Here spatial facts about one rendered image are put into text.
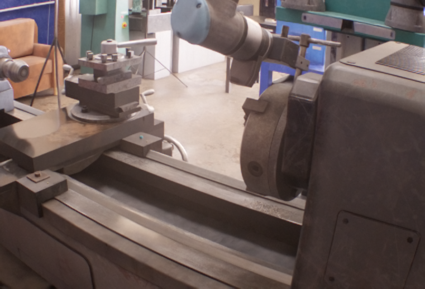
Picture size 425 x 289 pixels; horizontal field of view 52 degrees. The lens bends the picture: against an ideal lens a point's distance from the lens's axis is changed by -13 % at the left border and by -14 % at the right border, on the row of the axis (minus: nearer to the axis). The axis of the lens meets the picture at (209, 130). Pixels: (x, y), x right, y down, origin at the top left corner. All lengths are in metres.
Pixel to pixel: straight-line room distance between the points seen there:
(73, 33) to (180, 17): 5.69
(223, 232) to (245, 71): 0.61
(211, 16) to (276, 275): 0.56
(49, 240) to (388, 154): 1.05
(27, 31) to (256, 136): 4.69
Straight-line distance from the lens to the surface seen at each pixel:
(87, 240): 1.26
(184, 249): 1.16
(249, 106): 1.03
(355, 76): 0.77
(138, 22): 5.88
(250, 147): 1.01
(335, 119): 0.77
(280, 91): 1.05
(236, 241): 1.40
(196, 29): 0.85
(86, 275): 1.40
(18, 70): 1.81
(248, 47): 0.93
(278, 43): 0.98
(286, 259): 1.34
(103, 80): 1.63
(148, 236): 1.21
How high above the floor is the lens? 1.49
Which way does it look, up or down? 20 degrees down
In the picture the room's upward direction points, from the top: 2 degrees clockwise
